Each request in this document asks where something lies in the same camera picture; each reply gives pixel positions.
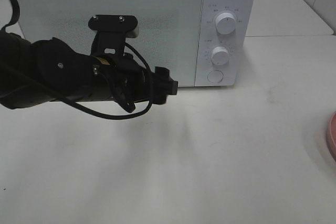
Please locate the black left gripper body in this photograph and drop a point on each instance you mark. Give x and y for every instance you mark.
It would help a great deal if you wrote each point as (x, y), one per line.
(128, 75)

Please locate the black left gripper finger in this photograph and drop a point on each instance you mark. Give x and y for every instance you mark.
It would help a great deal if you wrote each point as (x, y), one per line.
(164, 88)
(162, 73)

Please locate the round white door-release button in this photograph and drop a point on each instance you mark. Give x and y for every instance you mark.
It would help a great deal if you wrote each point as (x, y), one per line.
(215, 76)

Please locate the white microwave door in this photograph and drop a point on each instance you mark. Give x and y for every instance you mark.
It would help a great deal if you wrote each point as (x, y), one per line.
(168, 29)

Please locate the white round knob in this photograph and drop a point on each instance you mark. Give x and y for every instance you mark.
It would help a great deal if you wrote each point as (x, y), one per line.
(220, 56)
(225, 23)

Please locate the pink round plate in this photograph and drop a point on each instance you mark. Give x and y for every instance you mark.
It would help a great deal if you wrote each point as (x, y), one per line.
(330, 136)

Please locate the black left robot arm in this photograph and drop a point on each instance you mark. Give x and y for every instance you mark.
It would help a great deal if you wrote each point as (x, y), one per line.
(56, 66)

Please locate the white microwave oven body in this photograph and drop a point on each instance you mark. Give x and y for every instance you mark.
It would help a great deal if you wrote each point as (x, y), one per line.
(228, 1)

